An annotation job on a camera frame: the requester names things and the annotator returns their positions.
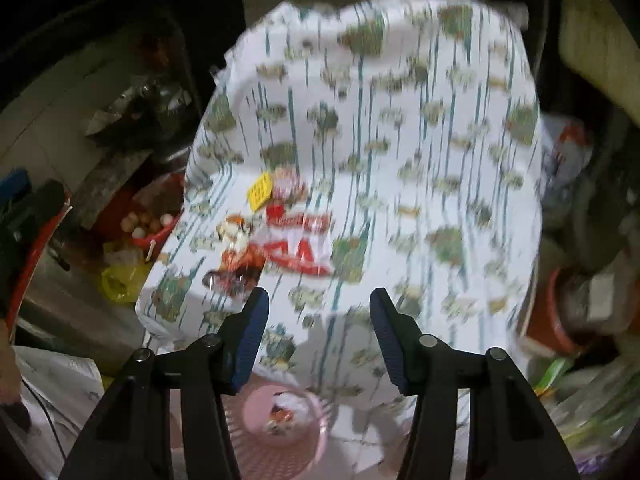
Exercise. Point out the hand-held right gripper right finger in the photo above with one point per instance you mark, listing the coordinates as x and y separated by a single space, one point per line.
387 331

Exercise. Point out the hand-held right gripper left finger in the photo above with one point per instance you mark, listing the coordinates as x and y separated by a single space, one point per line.
252 331

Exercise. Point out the orange printed wrapper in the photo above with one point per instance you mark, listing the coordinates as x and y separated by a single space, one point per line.
237 255

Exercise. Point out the white printed wrapper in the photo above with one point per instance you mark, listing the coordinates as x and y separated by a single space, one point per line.
282 412

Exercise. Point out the red white snack wrapper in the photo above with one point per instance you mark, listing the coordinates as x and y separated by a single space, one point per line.
300 240

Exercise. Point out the pink plastic basket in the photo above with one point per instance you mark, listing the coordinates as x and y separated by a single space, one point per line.
300 455

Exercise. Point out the pale pink wrapper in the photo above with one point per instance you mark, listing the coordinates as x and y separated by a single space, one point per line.
287 185

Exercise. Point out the person's left hand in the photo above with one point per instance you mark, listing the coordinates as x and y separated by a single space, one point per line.
7 375

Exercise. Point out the grey stone slab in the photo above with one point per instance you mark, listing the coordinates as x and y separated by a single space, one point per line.
105 180

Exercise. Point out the yellow plastic bag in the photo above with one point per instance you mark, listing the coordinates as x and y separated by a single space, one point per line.
120 282

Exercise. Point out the pile of eggs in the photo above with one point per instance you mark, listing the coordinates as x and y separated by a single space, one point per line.
142 222

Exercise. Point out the red plastic basin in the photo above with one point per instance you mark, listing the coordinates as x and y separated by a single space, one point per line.
155 237

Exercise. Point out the white plastic bag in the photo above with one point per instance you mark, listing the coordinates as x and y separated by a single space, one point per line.
60 385

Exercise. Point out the orange flower pot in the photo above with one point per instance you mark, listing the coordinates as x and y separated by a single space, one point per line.
550 320

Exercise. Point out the dark crumpled bag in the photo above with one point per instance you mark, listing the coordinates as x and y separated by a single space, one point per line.
140 105

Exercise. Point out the printed white tablecloth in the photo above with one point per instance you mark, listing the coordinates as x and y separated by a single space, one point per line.
400 135

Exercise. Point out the green plant leaves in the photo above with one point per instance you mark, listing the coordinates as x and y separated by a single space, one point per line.
595 400

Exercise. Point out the white red printed bag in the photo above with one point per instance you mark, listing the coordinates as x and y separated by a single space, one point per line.
567 155

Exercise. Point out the beige sack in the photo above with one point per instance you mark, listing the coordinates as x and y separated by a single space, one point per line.
600 50

